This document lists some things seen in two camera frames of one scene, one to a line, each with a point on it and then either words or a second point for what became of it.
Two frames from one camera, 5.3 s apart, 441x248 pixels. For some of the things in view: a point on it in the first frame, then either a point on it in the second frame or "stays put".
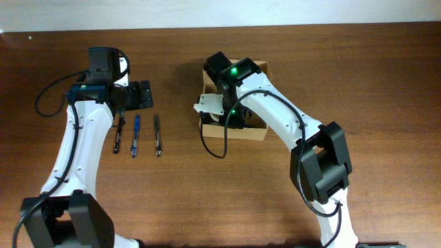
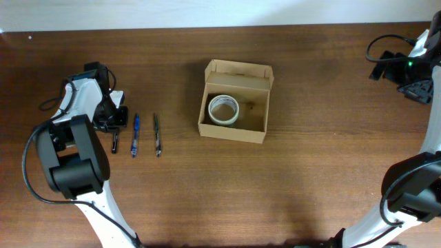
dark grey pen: x=157 y=135 stays put
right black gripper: x=219 y=119 → x=393 y=69
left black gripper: x=145 y=94 → x=112 y=126
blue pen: x=134 y=149 stays put
